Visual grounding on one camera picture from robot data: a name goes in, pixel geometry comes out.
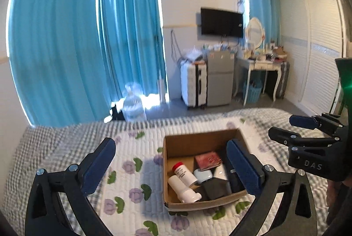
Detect black wall television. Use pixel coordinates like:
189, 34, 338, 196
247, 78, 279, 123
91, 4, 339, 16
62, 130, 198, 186
200, 7, 245, 38

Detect brown cardboard box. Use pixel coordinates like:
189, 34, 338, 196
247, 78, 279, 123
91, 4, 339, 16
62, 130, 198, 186
162, 128, 248, 212

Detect plastic bag on suitcase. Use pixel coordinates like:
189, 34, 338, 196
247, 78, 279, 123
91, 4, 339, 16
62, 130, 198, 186
185, 46, 207, 64

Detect light blue oval case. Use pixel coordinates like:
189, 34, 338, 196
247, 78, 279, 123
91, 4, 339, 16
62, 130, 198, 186
193, 168, 214, 185

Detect hanging wall cables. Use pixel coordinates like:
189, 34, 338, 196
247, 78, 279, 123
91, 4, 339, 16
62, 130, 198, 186
170, 29, 184, 64

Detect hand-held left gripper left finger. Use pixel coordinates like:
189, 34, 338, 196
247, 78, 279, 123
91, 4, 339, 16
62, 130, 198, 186
25, 137, 117, 236

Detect oval white mirror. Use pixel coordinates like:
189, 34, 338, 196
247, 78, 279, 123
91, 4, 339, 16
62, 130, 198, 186
245, 17, 265, 50

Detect white suitcase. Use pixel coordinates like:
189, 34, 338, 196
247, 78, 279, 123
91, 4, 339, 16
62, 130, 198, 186
180, 60, 209, 110

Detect small pink box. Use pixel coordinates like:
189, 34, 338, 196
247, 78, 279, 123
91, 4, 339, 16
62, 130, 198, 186
194, 152, 223, 172

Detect white roll-on bottle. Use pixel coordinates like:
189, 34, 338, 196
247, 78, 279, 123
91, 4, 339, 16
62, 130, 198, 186
168, 175, 202, 203

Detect white dressing table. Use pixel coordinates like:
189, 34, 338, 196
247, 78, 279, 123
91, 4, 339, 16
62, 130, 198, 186
233, 56, 287, 106

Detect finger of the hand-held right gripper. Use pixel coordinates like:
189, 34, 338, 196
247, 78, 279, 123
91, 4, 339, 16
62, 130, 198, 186
289, 112, 345, 138
268, 126, 341, 148

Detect clutter on fridge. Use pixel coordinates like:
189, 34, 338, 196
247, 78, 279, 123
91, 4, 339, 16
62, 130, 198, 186
203, 42, 237, 53

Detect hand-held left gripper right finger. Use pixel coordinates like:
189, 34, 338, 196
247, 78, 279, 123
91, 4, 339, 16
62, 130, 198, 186
226, 139, 319, 236

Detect clear plastic bag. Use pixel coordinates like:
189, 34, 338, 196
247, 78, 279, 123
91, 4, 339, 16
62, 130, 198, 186
122, 83, 148, 123

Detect blue corner curtain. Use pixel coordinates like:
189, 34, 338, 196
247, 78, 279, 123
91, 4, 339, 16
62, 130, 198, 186
97, 0, 167, 106

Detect black rectangular case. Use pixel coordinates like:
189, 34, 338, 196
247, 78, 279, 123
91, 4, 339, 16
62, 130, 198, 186
202, 178, 232, 200

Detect white louvred wardrobe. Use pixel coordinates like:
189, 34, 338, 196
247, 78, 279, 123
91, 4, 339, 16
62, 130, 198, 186
277, 0, 347, 116

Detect white bottle with red cap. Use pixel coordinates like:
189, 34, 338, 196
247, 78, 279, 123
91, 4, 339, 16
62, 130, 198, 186
172, 162, 199, 187

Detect blue basket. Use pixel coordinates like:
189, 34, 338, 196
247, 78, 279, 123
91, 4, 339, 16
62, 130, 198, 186
243, 79, 263, 105

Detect grey small fridge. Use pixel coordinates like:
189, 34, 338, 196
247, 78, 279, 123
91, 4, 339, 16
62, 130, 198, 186
206, 50, 235, 108

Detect clutter on dressing table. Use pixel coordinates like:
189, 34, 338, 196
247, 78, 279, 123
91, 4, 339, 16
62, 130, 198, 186
237, 41, 288, 63

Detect small white box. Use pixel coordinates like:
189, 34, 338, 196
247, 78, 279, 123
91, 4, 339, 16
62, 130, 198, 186
214, 164, 229, 180

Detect wide blue curtain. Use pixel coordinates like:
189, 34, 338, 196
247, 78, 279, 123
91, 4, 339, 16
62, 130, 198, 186
8, 0, 117, 127

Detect dark suitcase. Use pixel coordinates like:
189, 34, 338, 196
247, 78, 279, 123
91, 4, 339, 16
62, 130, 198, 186
276, 61, 291, 99

